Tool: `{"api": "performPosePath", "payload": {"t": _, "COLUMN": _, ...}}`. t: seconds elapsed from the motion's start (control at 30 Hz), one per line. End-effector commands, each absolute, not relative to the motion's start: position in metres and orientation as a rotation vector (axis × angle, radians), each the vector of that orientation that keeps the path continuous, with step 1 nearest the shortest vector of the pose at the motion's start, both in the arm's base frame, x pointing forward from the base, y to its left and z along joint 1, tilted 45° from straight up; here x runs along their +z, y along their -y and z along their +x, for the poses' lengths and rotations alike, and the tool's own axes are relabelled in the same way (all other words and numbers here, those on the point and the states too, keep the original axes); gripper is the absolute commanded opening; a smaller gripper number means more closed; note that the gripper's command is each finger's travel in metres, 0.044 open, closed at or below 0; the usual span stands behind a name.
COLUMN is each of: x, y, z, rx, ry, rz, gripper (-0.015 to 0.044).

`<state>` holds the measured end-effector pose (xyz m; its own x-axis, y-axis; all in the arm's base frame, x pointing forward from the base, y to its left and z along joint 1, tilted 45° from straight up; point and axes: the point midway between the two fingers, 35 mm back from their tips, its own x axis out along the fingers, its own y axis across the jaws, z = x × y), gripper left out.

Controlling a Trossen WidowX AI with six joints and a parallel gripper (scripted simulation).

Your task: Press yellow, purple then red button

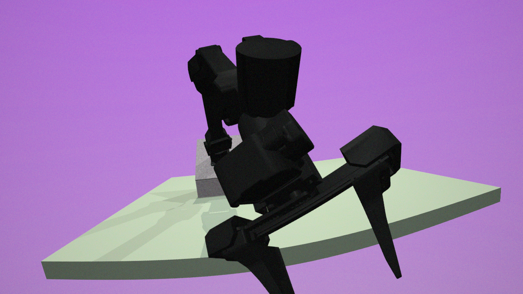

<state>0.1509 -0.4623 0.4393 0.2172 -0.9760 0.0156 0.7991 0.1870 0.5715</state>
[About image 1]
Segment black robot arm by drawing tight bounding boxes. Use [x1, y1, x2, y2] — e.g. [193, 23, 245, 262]
[188, 35, 319, 215]

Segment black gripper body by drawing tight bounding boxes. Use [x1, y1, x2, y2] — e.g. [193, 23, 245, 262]
[205, 125, 402, 259]

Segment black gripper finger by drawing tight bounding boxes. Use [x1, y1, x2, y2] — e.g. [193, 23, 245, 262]
[351, 161, 402, 279]
[222, 243, 295, 294]

